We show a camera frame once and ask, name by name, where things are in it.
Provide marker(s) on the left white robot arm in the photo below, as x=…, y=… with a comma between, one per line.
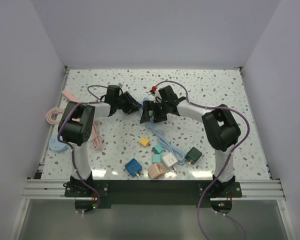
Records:
x=76, y=125

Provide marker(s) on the yellow cube plug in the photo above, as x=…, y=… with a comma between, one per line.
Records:
x=144, y=142

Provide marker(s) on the dark green cube plug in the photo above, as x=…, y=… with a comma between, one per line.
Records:
x=193, y=155

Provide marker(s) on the white cube plug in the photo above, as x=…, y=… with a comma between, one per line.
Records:
x=169, y=161

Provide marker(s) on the blue round socket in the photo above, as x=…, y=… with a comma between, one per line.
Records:
x=55, y=145

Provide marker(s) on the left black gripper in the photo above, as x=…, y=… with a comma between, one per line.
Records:
x=132, y=104

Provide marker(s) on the pink patterned cube plug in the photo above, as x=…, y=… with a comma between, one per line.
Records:
x=156, y=170

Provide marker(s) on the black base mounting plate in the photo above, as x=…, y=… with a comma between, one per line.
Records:
x=103, y=194

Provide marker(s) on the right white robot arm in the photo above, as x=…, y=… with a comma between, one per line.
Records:
x=221, y=129

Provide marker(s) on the blue power strip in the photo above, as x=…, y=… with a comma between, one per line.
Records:
x=147, y=114

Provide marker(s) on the blue cube plug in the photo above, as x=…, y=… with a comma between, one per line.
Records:
x=134, y=168

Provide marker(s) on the teal cube plug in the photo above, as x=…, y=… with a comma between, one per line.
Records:
x=157, y=149

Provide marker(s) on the pink power strip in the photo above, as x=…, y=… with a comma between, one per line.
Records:
x=69, y=96

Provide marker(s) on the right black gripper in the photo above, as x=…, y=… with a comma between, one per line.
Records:
x=147, y=106

